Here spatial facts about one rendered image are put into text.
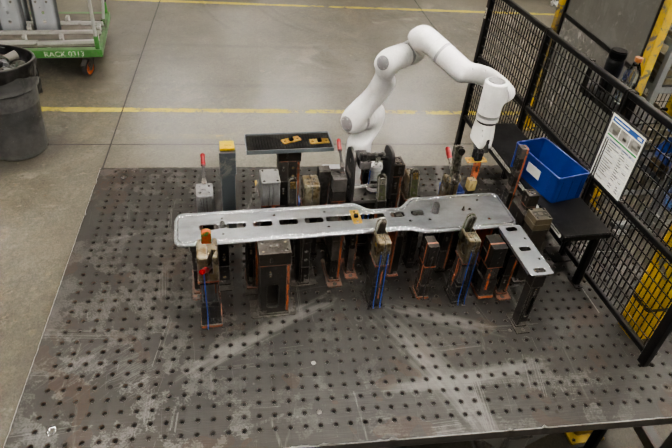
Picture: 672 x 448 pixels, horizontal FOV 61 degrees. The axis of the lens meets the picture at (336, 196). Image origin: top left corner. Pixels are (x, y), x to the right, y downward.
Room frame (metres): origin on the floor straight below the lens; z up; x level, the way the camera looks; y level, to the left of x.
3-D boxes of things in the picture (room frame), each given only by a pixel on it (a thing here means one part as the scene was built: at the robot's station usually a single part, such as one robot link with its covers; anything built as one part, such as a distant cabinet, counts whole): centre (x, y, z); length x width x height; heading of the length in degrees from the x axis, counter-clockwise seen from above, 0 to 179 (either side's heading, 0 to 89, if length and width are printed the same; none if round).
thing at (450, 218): (1.81, -0.07, 1.00); 1.38 x 0.22 x 0.02; 105
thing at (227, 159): (2.02, 0.47, 0.92); 0.08 x 0.08 x 0.44; 15
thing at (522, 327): (1.62, -0.78, 0.84); 0.11 x 0.06 x 0.29; 15
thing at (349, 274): (1.84, -0.08, 0.84); 0.13 x 0.05 x 0.29; 15
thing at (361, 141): (2.38, -0.11, 1.11); 0.19 x 0.12 x 0.24; 138
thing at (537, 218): (1.89, -0.84, 0.88); 0.08 x 0.08 x 0.36; 15
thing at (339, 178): (2.01, -0.01, 0.89); 0.13 x 0.11 x 0.38; 15
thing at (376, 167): (2.05, -0.13, 0.94); 0.18 x 0.13 x 0.49; 105
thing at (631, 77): (2.21, -1.13, 1.53); 0.06 x 0.06 x 0.20
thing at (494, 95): (1.94, -0.54, 1.53); 0.09 x 0.08 x 0.13; 138
